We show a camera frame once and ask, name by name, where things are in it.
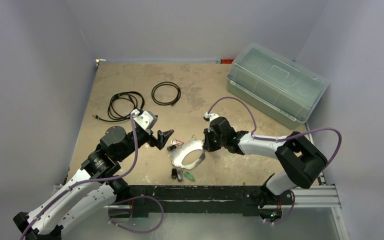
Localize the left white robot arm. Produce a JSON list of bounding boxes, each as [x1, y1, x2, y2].
[[13, 109, 175, 240]]

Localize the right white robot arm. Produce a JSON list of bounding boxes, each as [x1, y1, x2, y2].
[[203, 113, 328, 204]]

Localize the key with green tag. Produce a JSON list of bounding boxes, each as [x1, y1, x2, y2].
[[184, 172, 195, 182]]

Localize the red orange clamp tool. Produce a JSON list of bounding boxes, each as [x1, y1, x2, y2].
[[216, 59, 234, 64]]

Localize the clear lidded storage bin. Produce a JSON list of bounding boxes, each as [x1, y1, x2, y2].
[[226, 43, 329, 129]]

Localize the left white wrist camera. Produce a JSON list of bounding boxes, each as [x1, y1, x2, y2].
[[130, 109, 158, 130]]

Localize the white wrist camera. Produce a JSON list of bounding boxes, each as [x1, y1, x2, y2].
[[130, 109, 158, 130], [203, 112, 220, 122]]

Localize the large tangled black cable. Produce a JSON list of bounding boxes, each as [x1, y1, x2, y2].
[[93, 91, 146, 123]]

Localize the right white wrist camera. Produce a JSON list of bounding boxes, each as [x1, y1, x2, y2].
[[203, 112, 220, 122]]

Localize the small coiled black cable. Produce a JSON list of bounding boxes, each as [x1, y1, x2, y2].
[[151, 81, 182, 107]]

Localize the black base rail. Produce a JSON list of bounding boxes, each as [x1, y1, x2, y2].
[[128, 185, 281, 218]]

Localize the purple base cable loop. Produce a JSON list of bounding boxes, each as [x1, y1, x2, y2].
[[107, 194, 165, 234]]

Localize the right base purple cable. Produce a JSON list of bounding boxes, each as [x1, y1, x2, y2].
[[262, 195, 296, 226]]

